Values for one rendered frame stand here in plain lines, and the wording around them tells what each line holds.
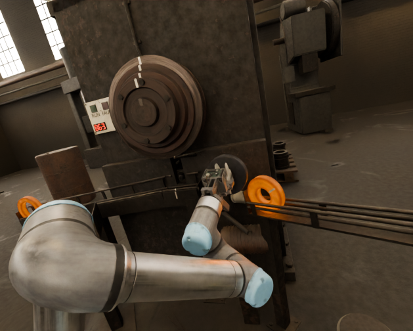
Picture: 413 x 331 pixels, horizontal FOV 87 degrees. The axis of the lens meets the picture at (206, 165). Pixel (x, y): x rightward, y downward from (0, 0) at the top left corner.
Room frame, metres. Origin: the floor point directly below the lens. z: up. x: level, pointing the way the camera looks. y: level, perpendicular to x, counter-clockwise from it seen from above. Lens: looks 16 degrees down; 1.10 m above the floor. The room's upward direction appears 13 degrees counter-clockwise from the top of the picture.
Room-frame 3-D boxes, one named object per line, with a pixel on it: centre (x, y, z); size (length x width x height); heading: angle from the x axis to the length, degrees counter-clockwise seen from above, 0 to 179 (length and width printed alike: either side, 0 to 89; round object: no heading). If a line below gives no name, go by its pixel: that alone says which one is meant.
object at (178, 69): (1.09, 0.17, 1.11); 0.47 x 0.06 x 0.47; 73
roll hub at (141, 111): (1.00, 0.20, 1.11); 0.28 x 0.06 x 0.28; 73
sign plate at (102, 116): (1.29, 0.47, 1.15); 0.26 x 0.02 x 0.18; 73
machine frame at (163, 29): (1.50, 0.05, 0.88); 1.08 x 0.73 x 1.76; 73
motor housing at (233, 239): (0.87, -0.10, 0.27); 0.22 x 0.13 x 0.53; 73
